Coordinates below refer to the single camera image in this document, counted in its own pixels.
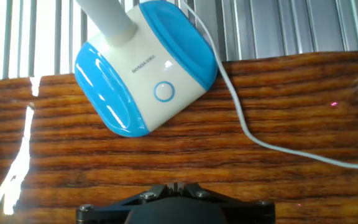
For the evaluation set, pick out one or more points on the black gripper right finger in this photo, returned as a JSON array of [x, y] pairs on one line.
[[247, 214]]

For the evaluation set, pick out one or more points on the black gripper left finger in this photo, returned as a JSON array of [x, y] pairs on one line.
[[104, 214]]

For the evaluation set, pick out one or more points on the blue and white desk lamp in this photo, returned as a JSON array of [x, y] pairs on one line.
[[148, 81]]

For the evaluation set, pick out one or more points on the wood grain table mat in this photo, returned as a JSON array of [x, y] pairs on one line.
[[197, 161]]

